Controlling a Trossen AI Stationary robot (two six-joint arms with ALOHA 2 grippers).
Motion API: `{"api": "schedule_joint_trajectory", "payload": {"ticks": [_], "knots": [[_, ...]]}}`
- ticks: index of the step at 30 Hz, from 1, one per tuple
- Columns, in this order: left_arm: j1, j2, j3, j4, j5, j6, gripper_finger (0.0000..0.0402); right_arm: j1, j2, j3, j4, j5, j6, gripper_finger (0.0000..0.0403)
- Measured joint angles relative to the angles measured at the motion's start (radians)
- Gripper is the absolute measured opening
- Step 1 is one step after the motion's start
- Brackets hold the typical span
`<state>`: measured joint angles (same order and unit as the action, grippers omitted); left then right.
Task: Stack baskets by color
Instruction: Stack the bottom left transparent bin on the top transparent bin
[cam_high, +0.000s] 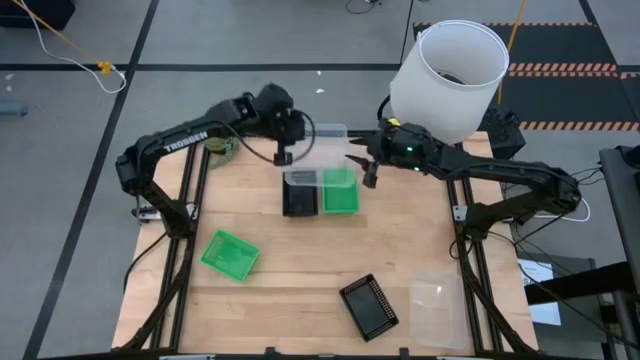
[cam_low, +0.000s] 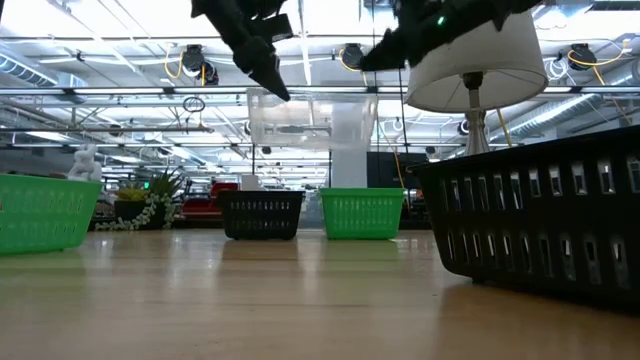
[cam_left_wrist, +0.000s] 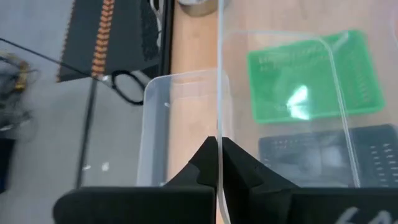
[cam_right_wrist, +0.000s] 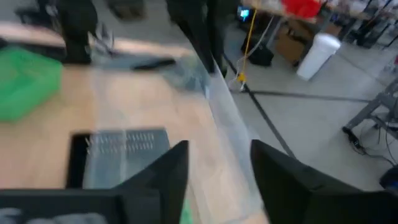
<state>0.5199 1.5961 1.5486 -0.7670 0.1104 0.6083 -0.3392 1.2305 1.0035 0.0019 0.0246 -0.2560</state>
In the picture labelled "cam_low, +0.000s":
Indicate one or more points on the black plastic basket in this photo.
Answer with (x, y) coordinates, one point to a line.
(525, 240)
(260, 215)

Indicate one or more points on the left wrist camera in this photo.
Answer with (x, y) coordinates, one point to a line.
(277, 29)

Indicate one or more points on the white box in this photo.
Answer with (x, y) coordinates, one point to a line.
(250, 182)

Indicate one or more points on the red seat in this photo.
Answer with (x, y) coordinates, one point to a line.
(210, 200)

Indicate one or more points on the clear plastic bin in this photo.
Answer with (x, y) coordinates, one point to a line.
(310, 120)

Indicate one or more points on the black cabinet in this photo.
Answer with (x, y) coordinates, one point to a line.
(385, 170)

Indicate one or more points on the white figurine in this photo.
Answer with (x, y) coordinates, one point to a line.
(85, 165)

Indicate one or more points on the black planter with green plants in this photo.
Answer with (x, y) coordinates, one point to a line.
(137, 212)

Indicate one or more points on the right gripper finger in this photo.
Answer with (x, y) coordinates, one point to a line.
(387, 55)

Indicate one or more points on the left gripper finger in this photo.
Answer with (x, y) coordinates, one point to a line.
(262, 65)

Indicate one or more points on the white shade table lamp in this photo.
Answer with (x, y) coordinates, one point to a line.
(480, 65)

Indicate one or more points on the silver ventilation duct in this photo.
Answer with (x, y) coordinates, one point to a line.
(575, 112)
(25, 70)

